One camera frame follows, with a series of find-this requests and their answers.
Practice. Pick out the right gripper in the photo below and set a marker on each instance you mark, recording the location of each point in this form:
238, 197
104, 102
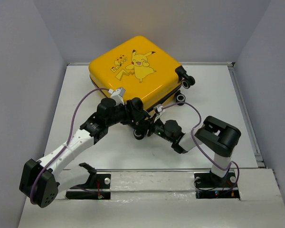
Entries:
146, 124

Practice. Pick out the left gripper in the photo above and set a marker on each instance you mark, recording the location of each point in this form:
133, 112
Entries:
137, 115

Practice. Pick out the yellow hard-shell suitcase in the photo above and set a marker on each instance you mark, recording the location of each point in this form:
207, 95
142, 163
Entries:
144, 70

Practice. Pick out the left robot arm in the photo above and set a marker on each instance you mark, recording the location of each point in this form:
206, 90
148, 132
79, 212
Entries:
39, 180

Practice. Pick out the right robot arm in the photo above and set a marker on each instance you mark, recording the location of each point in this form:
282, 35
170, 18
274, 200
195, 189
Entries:
216, 134

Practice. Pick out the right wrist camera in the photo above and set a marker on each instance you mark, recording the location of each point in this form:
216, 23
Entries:
159, 110

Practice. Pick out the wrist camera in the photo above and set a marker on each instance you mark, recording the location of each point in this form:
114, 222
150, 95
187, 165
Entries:
159, 110
117, 95

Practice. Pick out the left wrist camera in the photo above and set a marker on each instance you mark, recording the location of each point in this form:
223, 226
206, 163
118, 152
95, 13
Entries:
117, 95

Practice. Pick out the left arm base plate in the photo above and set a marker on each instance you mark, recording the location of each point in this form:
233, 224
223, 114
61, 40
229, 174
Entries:
96, 187

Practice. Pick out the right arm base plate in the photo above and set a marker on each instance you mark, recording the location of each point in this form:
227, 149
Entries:
209, 186

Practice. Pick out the aluminium table rail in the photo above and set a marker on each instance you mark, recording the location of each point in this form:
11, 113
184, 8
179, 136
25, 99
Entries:
248, 124

